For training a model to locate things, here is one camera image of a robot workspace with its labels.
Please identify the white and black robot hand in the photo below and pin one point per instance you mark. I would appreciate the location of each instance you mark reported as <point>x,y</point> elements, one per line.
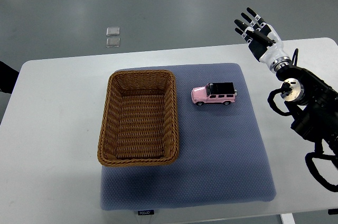
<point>263,40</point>

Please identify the pink toy car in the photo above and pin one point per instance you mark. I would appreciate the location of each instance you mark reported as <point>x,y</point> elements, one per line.
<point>214,93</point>

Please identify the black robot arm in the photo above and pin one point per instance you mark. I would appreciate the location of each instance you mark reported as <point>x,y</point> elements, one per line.
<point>313,105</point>

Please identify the brown wicker basket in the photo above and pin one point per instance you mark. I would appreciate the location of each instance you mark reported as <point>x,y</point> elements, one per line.
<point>140,122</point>

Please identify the blue-grey cushion mat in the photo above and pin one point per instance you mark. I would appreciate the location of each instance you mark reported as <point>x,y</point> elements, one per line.
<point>222,157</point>

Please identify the upper floor socket plate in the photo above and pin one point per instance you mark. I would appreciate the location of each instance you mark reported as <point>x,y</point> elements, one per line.
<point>113,31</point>

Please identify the white table leg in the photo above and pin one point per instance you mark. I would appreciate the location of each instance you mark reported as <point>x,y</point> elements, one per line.
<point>287,218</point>

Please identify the person in dark clothing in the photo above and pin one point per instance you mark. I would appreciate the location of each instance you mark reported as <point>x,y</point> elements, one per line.
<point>8,77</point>

